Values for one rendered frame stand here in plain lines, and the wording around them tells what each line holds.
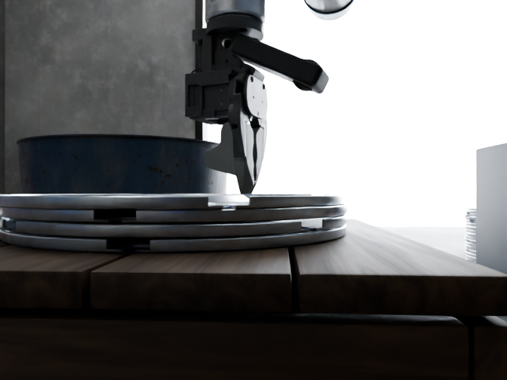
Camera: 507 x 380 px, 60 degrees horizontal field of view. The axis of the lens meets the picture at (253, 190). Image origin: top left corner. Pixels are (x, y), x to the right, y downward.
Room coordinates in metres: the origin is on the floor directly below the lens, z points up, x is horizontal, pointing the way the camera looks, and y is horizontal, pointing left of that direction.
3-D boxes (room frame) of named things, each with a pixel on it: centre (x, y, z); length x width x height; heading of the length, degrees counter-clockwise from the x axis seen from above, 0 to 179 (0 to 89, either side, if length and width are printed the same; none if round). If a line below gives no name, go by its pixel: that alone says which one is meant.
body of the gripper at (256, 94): (0.54, 0.03, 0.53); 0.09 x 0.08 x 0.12; 68
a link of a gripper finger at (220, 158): (0.53, 0.03, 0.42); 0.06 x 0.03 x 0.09; 68
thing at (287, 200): (0.39, 0.07, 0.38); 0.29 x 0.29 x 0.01
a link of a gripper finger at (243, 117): (0.52, 0.01, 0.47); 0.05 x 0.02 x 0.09; 158
